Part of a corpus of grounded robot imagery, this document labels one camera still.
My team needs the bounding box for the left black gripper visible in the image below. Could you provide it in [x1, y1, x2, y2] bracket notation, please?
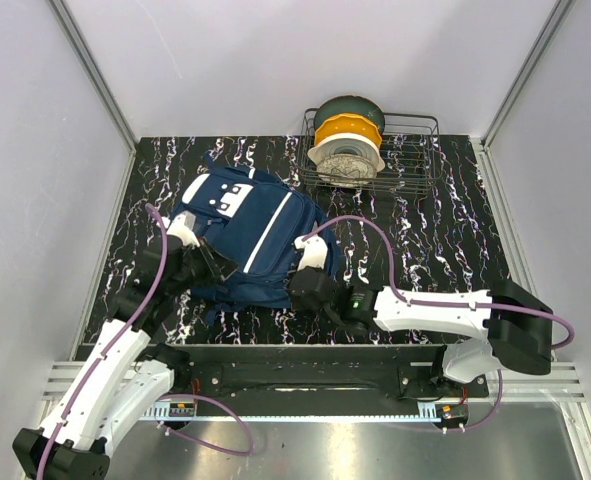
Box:
[167, 236, 237, 296]

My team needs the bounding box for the navy blue student backpack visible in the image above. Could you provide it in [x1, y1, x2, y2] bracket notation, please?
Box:
[170, 163, 327, 311]

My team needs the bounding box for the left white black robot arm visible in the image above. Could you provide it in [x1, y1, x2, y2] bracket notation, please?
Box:
[12, 235, 237, 479]

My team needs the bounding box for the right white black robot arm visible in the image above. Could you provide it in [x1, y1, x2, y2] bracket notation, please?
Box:
[288, 267, 553, 397]

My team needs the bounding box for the patterned beige plate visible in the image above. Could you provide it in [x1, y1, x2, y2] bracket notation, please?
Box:
[316, 154, 376, 188]

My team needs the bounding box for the orange yellow plate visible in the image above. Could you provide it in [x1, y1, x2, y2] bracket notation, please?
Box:
[314, 113, 382, 148]

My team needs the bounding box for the dark green plate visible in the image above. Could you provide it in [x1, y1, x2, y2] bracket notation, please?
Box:
[313, 95, 386, 134]

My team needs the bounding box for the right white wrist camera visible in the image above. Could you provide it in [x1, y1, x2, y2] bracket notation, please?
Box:
[294, 235, 328, 271]

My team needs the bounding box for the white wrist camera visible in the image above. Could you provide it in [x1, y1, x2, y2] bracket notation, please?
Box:
[163, 211, 200, 249]
[294, 235, 328, 271]

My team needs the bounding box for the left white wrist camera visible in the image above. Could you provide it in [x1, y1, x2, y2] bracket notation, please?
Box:
[163, 211, 200, 249]

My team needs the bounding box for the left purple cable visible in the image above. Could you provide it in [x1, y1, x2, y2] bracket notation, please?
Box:
[37, 202, 255, 480]

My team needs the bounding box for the purple cable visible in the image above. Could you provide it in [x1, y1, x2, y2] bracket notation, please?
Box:
[37, 202, 255, 480]
[294, 214, 576, 435]

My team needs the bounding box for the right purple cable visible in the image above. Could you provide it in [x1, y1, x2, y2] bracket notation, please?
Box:
[294, 214, 576, 435]

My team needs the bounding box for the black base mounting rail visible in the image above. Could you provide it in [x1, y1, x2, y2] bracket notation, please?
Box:
[136, 344, 489, 417]

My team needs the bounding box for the black wire dish rack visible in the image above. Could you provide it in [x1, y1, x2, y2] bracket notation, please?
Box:
[297, 108, 442, 197]

